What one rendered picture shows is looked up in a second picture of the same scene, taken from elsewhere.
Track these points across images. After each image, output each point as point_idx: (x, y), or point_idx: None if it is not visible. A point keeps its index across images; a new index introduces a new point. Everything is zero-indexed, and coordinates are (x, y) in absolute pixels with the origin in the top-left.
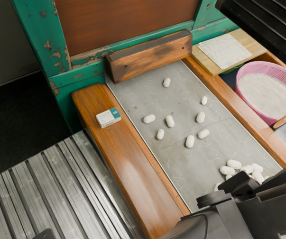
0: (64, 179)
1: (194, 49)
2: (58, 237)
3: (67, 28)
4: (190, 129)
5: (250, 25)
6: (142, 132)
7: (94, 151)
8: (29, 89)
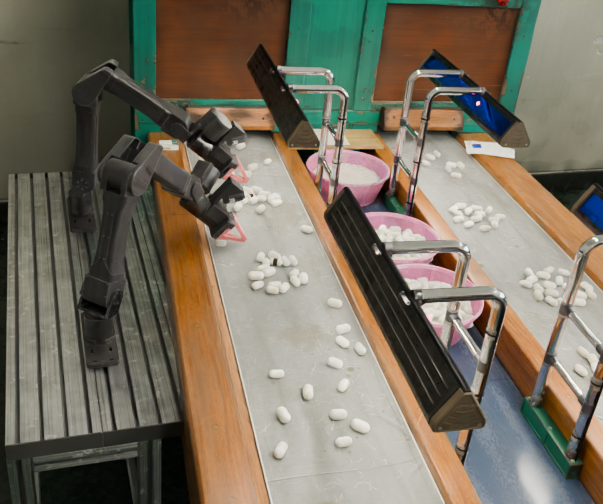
0: None
1: None
2: (93, 203)
3: (160, 74)
4: (238, 172)
5: (251, 70)
6: (193, 164)
7: None
8: None
